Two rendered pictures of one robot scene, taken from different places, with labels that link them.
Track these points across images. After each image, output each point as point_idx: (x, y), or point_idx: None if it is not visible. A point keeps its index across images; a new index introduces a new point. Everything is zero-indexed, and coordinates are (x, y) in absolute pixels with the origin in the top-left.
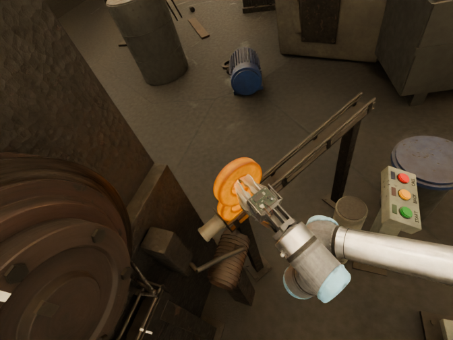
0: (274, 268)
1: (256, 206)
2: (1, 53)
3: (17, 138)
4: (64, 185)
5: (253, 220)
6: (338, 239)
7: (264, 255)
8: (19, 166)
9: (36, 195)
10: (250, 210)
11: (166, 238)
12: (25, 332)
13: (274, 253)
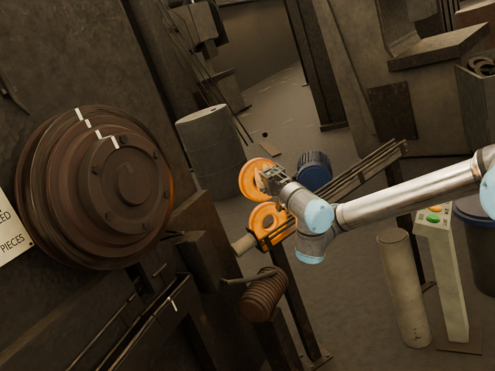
0: (335, 357)
1: (264, 174)
2: (123, 85)
3: None
4: (143, 134)
5: (313, 311)
6: (338, 208)
7: (324, 345)
8: (127, 115)
9: (131, 130)
10: (264, 187)
11: (199, 233)
12: (118, 171)
13: (336, 342)
